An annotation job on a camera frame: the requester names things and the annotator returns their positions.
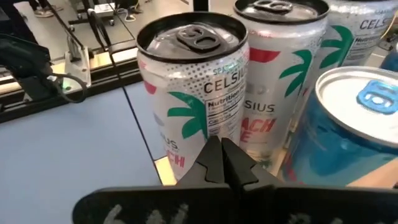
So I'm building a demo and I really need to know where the white corner bracket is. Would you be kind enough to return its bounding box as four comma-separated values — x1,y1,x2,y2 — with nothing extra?
63,35,93,94

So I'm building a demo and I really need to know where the wooden shelf with black frame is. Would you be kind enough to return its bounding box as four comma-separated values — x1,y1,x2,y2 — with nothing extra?
122,86,398,189

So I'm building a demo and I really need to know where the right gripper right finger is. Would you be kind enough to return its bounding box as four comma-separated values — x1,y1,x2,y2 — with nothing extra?
221,138,280,187

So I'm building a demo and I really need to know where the white box device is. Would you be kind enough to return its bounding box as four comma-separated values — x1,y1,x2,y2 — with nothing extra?
93,2,116,18

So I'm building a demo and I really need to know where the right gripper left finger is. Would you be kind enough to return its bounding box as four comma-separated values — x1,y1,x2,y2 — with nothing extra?
177,136,225,187

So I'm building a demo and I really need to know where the person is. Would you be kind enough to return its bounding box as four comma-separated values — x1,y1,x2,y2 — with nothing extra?
27,0,65,19

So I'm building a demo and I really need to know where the white Celsius Peach Vibe can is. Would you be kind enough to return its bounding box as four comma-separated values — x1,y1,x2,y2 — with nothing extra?
233,0,331,170
292,0,398,125
136,11,251,182

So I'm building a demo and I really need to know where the black metal table frame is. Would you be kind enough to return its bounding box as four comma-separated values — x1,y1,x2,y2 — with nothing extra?
0,46,147,124

